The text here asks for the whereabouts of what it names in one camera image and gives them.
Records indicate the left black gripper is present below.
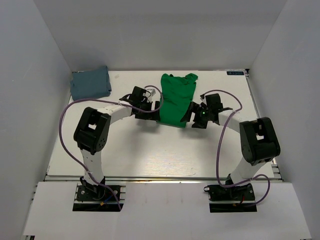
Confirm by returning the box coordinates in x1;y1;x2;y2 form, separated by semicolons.
135;99;161;122

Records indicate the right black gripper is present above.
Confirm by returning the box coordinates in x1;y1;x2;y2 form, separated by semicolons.
180;101;213;129

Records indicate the green t shirt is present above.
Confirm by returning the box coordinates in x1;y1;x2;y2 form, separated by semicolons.
158;73;198;128

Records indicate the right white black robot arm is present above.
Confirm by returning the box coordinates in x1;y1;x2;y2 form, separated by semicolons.
180;90;281;200

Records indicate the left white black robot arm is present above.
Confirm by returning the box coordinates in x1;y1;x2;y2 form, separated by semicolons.
73;86;161;200

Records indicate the blue label sticker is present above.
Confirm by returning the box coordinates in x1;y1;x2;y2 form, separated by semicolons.
226;71;245;76

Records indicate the folded blue-grey t shirt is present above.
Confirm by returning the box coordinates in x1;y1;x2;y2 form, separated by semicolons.
70;65;112;101

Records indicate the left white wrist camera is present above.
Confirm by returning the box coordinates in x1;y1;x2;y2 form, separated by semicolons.
144;88;156;103

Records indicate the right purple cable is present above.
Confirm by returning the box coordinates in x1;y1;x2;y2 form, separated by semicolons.
199;89;271;207

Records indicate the purple cable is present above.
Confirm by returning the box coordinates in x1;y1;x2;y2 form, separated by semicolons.
199;89;271;207
58;85;165;211

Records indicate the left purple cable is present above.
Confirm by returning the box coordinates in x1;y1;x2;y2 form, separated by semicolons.
58;85;165;211

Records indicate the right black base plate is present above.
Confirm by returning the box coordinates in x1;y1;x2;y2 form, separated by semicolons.
203;183;257;213

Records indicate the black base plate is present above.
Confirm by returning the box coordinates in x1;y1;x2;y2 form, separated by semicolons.
72;184;121;213
203;183;257;213

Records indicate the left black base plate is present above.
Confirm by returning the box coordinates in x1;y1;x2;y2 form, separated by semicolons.
72;184;121;213

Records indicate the aluminium table rail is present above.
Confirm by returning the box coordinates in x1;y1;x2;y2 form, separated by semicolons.
43;174;285;183

